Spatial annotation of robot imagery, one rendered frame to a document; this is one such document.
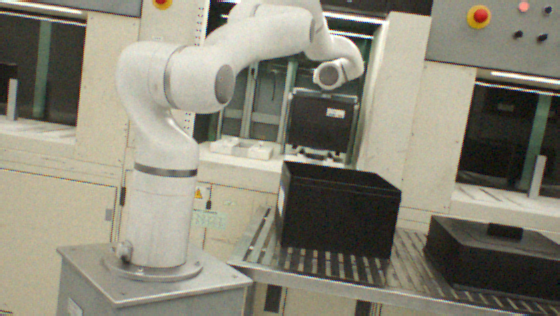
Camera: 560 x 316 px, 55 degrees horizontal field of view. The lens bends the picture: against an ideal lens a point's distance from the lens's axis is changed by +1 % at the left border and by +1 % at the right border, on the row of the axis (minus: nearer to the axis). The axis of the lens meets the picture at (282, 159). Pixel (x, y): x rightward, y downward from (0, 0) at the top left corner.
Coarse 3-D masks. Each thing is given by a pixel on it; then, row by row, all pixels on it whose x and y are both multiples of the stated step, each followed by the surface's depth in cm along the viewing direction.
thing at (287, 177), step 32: (288, 160) 153; (288, 192) 127; (320, 192) 127; (352, 192) 128; (384, 192) 128; (288, 224) 128; (320, 224) 128; (352, 224) 129; (384, 224) 129; (384, 256) 131
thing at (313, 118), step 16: (304, 96) 187; (352, 96) 195; (304, 112) 188; (320, 112) 187; (336, 112) 187; (352, 112) 187; (304, 128) 188; (320, 128) 188; (336, 128) 188; (304, 144) 189; (320, 144) 189; (336, 144) 188
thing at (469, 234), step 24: (432, 216) 142; (432, 240) 138; (456, 240) 119; (480, 240) 121; (504, 240) 125; (528, 240) 129; (552, 240) 134; (456, 264) 117; (480, 264) 116; (504, 264) 116; (528, 264) 116; (552, 264) 115; (456, 288) 116; (480, 288) 117; (504, 288) 116; (528, 288) 116; (552, 288) 116
